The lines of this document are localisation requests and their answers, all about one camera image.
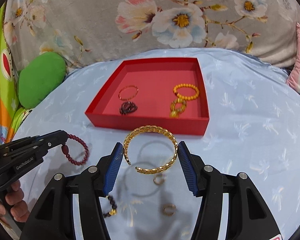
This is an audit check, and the yellow amber bead bracelet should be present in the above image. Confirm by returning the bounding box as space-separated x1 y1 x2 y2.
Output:
169 97 188 119

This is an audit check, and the dark red bead bracelet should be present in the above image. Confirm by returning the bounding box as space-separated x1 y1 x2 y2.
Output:
61 133 90 166

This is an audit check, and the black bead gold charm bracelet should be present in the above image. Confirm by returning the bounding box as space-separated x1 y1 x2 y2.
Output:
102 195 118 218

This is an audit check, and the green plush cushion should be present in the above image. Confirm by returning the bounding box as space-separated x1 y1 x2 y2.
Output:
18 52 66 109

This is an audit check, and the thin gold bangle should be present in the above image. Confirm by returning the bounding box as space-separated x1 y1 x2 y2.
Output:
118 85 139 101

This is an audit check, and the small gold hoop earring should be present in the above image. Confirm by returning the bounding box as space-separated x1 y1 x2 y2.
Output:
162 204 177 217

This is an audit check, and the grey floral blanket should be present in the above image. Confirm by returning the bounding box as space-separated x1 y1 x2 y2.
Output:
3 0 300 70

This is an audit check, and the colourful cartoon fabric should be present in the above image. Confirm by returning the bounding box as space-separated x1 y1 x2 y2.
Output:
0 5 31 145

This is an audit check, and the person's left hand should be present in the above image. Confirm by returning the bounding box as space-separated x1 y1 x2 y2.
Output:
0 180 30 225

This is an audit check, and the gold braided cuff bangle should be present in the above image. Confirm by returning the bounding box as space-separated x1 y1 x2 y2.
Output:
123 125 178 174

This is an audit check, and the dark garnet bead bracelet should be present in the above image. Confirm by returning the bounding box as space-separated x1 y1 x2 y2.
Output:
118 101 138 116

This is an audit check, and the orange bead bracelet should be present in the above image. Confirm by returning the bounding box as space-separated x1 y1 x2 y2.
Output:
172 83 200 101

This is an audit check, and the red shallow box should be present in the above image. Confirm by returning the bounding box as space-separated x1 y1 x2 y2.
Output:
85 57 210 135

